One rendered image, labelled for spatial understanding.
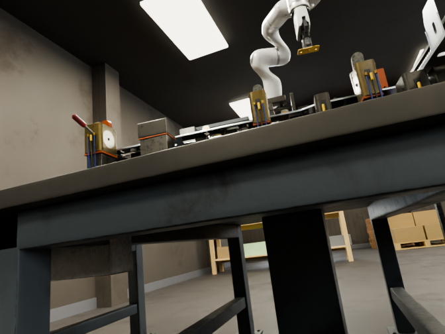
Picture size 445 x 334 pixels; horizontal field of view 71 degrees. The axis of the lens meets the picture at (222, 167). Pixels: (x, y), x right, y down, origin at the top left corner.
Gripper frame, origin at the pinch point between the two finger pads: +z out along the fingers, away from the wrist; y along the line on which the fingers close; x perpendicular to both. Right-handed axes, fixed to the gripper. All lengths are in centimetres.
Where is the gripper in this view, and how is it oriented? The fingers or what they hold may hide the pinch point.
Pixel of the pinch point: (306, 44)
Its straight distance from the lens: 138.8
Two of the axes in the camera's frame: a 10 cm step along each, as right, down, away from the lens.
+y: -1.8, -2.1, -9.6
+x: 9.8, -1.7, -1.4
